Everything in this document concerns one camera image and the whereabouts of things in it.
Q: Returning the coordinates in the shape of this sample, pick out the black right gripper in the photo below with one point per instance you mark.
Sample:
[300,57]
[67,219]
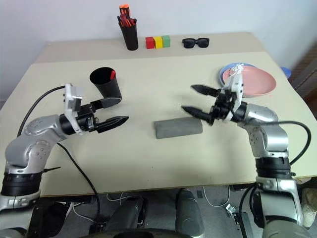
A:
[223,106]

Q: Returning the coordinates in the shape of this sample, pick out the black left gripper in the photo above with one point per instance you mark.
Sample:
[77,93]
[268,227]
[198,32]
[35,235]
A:
[86,119]

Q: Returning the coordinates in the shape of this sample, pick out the grey glasses case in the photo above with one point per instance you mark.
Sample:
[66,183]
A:
[178,127]

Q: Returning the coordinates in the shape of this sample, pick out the red marker pen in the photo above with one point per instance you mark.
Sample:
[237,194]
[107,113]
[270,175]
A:
[113,74]

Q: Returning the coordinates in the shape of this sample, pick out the pink plate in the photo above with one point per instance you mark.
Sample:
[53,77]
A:
[260,83]

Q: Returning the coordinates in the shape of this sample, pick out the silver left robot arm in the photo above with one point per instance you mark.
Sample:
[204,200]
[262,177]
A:
[32,141]

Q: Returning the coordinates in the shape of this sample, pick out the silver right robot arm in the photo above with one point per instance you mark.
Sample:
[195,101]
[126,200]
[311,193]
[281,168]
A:
[270,138]

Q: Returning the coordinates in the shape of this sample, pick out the black plastic cup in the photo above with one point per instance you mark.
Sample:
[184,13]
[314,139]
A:
[110,86]

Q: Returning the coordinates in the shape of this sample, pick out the black tool holder cup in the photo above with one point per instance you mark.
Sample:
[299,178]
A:
[130,39]

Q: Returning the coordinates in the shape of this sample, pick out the red and orange markers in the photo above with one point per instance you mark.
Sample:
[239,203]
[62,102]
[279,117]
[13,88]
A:
[124,10]

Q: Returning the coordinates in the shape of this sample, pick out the blue plate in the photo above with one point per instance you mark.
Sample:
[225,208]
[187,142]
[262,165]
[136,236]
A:
[224,72]

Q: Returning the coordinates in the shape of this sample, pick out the black sunglasses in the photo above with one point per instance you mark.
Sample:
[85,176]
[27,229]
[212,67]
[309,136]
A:
[189,43]

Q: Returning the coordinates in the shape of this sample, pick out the green wooden block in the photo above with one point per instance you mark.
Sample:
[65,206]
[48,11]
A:
[166,41]

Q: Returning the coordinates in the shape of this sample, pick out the yellow wooden block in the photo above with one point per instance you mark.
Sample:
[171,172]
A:
[158,42]

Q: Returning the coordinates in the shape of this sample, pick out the red wooden block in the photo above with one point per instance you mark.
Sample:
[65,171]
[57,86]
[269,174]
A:
[149,43]

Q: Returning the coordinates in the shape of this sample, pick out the black zip tie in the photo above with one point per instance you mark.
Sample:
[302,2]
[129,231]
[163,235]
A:
[52,169]

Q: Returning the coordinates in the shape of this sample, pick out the blue round object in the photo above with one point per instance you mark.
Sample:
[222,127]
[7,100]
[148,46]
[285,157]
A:
[286,72]

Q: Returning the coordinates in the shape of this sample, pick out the dark rounded shape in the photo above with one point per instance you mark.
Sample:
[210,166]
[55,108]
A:
[189,210]
[126,214]

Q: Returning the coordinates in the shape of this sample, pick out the grey plug adapter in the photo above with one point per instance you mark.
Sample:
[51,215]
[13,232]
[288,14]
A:
[230,210]

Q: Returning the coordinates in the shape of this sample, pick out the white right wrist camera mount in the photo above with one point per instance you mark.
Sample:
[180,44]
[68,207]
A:
[236,85]

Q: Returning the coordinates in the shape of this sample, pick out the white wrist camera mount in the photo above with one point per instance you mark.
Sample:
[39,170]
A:
[71,99]
[236,85]

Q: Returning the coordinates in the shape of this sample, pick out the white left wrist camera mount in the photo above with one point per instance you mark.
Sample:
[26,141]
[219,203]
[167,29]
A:
[71,99]

